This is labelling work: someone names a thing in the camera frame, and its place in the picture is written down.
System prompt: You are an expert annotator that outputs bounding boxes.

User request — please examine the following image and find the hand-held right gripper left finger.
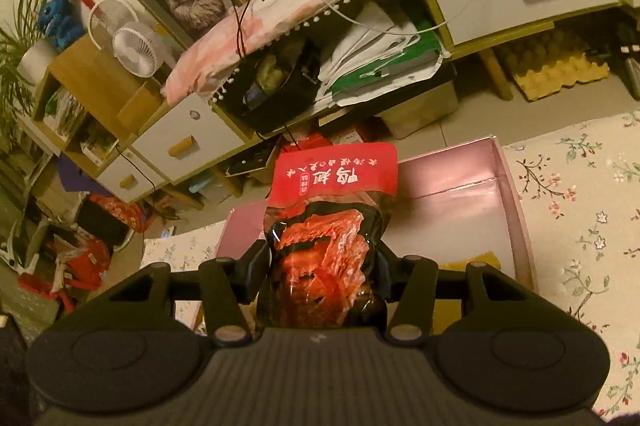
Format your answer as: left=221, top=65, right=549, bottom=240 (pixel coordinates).
left=107, top=238, right=274, bottom=346

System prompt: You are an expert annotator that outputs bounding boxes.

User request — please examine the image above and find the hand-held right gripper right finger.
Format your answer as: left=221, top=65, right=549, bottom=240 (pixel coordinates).
left=375, top=242, right=531, bottom=343

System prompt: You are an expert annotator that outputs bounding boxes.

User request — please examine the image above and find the red snack packet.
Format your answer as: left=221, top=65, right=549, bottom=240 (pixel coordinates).
left=257, top=143, right=401, bottom=332

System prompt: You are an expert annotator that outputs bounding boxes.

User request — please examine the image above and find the pink cardboard box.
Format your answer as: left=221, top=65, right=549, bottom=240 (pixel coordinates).
left=172, top=135, right=540, bottom=337

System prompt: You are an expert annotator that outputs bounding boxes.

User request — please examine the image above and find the yellow snack packet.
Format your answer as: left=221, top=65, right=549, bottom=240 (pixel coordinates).
left=440, top=248, right=502, bottom=273

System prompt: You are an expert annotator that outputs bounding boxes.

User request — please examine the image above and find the small white side cabinet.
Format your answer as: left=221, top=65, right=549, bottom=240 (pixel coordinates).
left=95, top=148, right=173, bottom=204

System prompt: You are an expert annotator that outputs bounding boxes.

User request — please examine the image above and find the translucent storage box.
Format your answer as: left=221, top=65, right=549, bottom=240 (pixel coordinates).
left=380, top=60, right=461, bottom=141

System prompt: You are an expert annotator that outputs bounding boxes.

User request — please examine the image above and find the black basket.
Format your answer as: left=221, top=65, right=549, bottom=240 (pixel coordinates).
left=215, top=40, right=323, bottom=134

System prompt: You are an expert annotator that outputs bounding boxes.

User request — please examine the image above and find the black and red bag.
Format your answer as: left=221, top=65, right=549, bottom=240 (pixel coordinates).
left=75, top=193, right=146, bottom=251

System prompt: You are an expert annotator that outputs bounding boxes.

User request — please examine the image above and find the red plastic bag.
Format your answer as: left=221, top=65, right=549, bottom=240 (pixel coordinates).
left=17, top=238, right=113, bottom=307

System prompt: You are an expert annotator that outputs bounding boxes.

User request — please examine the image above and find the green folder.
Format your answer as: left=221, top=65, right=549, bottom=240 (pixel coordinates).
left=332, top=30, right=446, bottom=99

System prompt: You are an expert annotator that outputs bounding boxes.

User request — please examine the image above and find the floral bedsheet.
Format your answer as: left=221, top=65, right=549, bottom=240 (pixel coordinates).
left=142, top=108, right=640, bottom=422

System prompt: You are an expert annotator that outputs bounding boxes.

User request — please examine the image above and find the purple cloth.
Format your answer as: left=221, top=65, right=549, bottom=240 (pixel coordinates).
left=55, top=156, right=108, bottom=197

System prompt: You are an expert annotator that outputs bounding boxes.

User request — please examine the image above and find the stack of white papers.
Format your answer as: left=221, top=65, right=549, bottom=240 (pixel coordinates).
left=315, top=0, right=446, bottom=107

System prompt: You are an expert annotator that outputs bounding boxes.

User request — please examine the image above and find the white and wood cabinet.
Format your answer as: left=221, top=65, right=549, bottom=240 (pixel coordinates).
left=131, top=0, right=626, bottom=187

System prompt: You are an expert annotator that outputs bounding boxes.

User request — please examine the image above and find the white desk fan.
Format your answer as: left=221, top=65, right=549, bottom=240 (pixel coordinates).
left=89, top=0, right=166, bottom=79

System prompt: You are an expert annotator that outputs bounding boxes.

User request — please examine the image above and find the wooden open shelf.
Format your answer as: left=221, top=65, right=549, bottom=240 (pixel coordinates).
left=32, top=36, right=163, bottom=157

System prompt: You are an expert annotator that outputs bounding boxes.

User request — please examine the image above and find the cardboard egg carton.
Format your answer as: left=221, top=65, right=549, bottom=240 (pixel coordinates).
left=500, top=30, right=613, bottom=102

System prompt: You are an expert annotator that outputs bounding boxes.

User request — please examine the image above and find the white plant pot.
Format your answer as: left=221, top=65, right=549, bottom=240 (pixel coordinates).
left=17, top=38, right=58, bottom=79

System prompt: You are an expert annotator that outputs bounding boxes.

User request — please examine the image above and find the blue plush toy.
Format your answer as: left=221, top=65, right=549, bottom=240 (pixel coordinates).
left=39, top=0, right=86, bottom=51

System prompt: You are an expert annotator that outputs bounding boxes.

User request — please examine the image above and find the green houseplant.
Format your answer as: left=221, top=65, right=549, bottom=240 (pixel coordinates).
left=0, top=0, right=51, bottom=147

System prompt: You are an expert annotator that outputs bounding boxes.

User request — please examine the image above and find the black cable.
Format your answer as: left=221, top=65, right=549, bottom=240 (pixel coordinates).
left=227, top=0, right=301, bottom=157

